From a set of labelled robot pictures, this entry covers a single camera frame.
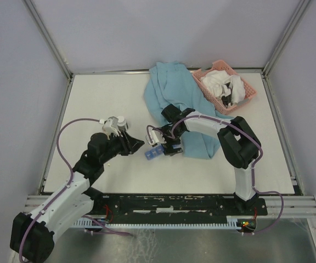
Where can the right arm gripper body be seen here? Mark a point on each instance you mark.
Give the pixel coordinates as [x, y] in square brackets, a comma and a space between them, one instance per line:
[175, 132]

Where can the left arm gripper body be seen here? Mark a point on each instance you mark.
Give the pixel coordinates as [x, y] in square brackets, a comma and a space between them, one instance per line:
[116, 147]

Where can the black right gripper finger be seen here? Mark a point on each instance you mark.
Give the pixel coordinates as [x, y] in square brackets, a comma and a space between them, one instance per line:
[171, 151]
[166, 129]

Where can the blue weekly pill organizer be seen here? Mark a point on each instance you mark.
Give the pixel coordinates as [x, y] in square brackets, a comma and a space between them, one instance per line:
[154, 152]

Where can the white cap pill bottle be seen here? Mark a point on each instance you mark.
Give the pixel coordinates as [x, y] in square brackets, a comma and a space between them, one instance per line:
[122, 123]

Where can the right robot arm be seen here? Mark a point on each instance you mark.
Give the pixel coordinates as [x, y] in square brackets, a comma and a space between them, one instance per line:
[240, 145]

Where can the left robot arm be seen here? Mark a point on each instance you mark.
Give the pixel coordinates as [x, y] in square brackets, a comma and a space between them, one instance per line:
[35, 234]

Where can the light blue cloth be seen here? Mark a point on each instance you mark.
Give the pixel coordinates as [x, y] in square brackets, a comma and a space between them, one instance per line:
[172, 83]

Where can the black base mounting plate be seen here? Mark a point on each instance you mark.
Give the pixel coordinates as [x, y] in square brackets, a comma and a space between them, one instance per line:
[171, 209]

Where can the black object in basket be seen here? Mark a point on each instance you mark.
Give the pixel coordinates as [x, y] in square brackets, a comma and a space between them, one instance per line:
[227, 100]

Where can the white crumpled cloth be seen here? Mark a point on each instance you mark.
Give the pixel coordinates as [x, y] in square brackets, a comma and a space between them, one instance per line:
[219, 83]

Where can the pink perforated plastic basket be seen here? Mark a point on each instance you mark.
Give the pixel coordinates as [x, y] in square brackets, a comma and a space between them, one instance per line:
[220, 65]

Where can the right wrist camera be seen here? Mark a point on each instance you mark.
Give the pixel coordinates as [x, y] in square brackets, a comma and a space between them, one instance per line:
[154, 137]

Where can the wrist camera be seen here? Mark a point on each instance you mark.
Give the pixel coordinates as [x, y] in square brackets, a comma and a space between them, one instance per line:
[110, 126]
[154, 137]

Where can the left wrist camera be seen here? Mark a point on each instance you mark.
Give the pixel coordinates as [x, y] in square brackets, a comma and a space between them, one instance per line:
[110, 126]

